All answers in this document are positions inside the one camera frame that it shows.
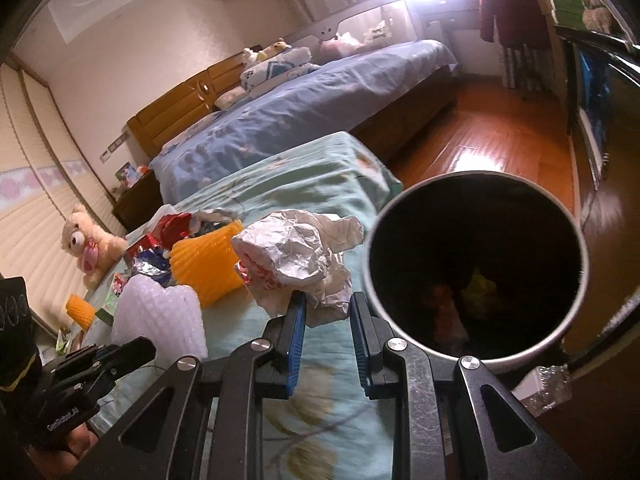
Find bed with blue sheet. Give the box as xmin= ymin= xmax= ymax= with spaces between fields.
xmin=149 ymin=39 xmax=459 ymax=202

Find pink plush toy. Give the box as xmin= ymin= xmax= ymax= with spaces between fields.
xmin=320 ymin=32 xmax=367 ymax=62

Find brown plush toy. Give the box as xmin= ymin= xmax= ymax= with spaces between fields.
xmin=580 ymin=0 xmax=622 ymax=32

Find pale flat pillow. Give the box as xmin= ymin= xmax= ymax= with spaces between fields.
xmin=214 ymin=85 xmax=247 ymax=112

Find wooden headboard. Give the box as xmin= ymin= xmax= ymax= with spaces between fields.
xmin=126 ymin=45 xmax=266 ymax=159

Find crumpled silver wrapper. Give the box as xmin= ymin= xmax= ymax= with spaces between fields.
xmin=192 ymin=208 xmax=242 ymax=237

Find cream teddy bear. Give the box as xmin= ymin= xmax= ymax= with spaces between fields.
xmin=61 ymin=205 xmax=129 ymax=289

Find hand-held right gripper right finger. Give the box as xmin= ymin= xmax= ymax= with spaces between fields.
xmin=350 ymin=290 xmax=587 ymax=480

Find beige sliding wardrobe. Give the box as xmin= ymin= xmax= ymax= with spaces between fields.
xmin=0 ymin=57 xmax=132 ymax=342

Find yellow wrapper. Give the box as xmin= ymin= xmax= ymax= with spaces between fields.
xmin=461 ymin=266 xmax=499 ymax=320

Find wooden nightstand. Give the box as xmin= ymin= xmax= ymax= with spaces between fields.
xmin=112 ymin=167 xmax=162 ymax=232

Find white paper wrapper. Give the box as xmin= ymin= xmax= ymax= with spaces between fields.
xmin=231 ymin=210 xmax=366 ymax=329

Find white radiator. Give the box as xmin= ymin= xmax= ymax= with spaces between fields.
xmin=501 ymin=42 xmax=547 ymax=92

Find flat screen television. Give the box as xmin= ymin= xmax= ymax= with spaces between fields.
xmin=564 ymin=35 xmax=615 ymax=192

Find yellow white plush toy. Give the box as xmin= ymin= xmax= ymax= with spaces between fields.
xmin=243 ymin=38 xmax=293 ymax=64

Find large orange foam net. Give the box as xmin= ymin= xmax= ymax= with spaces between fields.
xmin=170 ymin=222 xmax=247 ymax=309

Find light green printed blanket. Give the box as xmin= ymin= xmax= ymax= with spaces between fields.
xmin=80 ymin=131 xmax=407 ymax=480

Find white foam net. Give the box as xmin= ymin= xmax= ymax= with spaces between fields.
xmin=111 ymin=275 xmax=209 ymax=362

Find person's left hand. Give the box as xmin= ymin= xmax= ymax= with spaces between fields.
xmin=64 ymin=417 xmax=102 ymax=462

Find silver foil bag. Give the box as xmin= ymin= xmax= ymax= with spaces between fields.
xmin=509 ymin=363 xmax=574 ymax=414

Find green printed packet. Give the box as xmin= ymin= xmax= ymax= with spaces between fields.
xmin=94 ymin=272 xmax=129 ymax=324

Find white round trash bin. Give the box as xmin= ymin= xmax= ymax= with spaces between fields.
xmin=362 ymin=170 xmax=592 ymax=376

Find blue foil wrapper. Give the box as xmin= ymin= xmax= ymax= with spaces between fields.
xmin=130 ymin=249 xmax=174 ymax=287

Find small orange foam net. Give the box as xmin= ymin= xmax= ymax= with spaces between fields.
xmin=66 ymin=294 xmax=97 ymax=332

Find hanging dark red clothes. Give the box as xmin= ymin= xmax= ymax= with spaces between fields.
xmin=477 ymin=0 xmax=552 ymax=50

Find colourful box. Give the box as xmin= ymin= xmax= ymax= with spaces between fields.
xmin=115 ymin=161 xmax=152 ymax=187

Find white blue printed pillow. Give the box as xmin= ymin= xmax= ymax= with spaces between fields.
xmin=240 ymin=47 xmax=314 ymax=92

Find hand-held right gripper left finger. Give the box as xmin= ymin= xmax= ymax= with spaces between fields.
xmin=70 ymin=292 xmax=308 ymax=480

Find grey bed guard rail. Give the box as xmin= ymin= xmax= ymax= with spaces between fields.
xmin=287 ymin=0 xmax=419 ymax=54

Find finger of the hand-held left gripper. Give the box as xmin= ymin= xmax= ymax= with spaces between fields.
xmin=44 ymin=346 xmax=123 ymax=401
xmin=90 ymin=337 xmax=157 ymax=378

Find red snack packet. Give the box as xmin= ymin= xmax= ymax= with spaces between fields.
xmin=150 ymin=212 xmax=194 ymax=252

